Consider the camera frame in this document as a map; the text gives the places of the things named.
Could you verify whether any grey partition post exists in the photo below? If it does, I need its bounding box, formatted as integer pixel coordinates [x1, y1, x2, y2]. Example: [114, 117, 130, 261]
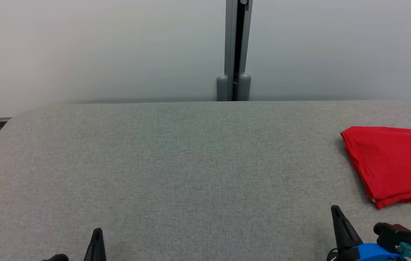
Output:
[216, 0, 253, 102]

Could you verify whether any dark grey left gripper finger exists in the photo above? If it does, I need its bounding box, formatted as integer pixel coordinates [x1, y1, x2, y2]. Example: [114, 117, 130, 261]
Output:
[84, 227, 107, 261]

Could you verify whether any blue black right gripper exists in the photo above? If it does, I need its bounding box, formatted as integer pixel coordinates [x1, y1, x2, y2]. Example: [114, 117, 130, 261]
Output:
[327, 204, 405, 261]

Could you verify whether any red jersey with white sleeves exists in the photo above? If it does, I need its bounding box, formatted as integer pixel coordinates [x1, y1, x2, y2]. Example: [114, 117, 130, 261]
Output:
[340, 126, 411, 210]

